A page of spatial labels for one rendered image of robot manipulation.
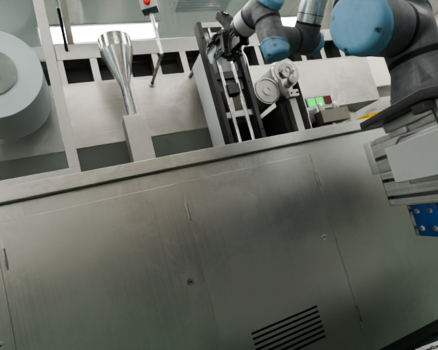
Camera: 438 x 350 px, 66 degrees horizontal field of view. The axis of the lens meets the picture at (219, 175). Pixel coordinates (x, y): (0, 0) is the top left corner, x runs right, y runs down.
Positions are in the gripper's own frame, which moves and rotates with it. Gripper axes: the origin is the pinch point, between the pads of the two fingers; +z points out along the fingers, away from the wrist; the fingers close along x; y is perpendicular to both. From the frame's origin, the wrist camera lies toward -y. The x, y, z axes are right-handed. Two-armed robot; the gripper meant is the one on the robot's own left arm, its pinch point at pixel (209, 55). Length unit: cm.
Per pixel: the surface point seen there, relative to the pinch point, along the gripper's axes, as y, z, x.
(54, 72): 7, 12, -49
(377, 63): -179, 191, 457
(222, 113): 17.2, 9.9, 8.4
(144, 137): 18.9, 34.8, -13.7
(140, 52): -35, 58, -2
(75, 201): 48, 9, -46
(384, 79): -151, 190, 465
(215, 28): -19.7, 9.9, 11.5
